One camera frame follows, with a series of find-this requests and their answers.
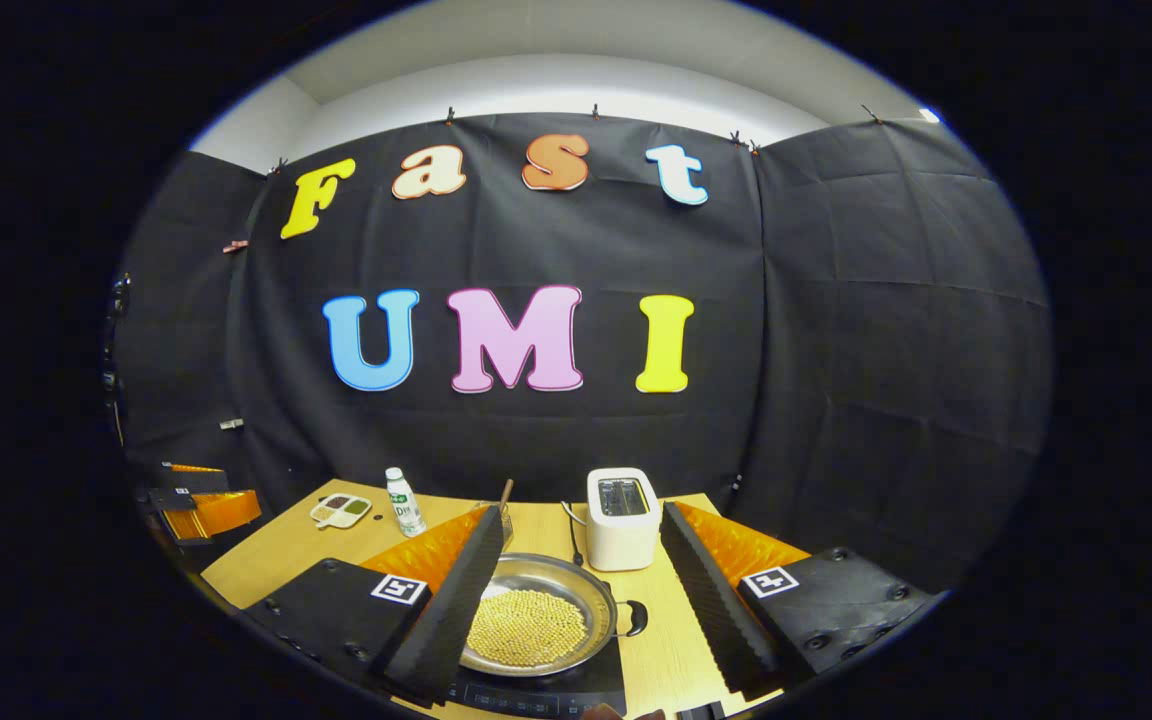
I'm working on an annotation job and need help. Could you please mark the white toaster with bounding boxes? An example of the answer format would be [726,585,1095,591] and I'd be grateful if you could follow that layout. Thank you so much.
[586,467,663,573]

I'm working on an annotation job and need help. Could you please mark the white milk bottle green label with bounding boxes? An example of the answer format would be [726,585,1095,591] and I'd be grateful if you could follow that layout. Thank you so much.
[385,467,428,539]

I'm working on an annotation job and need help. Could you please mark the black toaster cable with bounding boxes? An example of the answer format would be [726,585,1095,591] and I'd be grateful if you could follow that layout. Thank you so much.
[561,500,587,566]

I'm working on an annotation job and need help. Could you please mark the stainless steel pot black handles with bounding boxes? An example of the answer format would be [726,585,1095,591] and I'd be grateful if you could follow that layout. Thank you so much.
[458,552,649,679]

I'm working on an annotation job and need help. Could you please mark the white divided dish with beans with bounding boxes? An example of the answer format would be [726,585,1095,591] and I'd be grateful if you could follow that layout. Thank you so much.
[310,493,374,530]

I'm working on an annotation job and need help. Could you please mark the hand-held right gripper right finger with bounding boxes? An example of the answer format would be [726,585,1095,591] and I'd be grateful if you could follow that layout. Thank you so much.
[658,500,937,701]

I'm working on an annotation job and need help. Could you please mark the row of black cloth clips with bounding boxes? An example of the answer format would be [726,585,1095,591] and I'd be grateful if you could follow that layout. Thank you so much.
[271,100,882,176]

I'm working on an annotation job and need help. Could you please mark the heap of yellow soybeans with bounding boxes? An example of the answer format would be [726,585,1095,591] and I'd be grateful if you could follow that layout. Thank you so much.
[466,588,589,669]

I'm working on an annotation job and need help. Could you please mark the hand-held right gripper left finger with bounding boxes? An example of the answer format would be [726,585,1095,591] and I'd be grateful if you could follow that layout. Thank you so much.
[241,503,505,706]

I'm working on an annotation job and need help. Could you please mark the black induction cooktop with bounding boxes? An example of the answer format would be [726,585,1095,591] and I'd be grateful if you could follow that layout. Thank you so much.
[446,640,629,719]

